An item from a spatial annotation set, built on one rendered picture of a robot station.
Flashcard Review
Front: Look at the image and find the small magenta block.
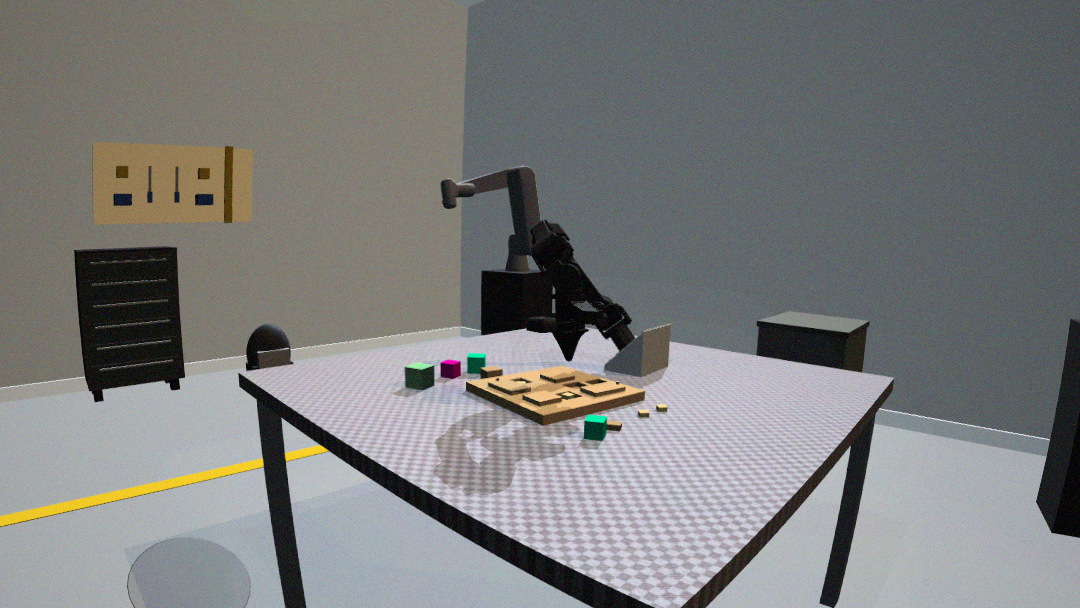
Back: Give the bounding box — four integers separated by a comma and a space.
440, 360, 461, 379

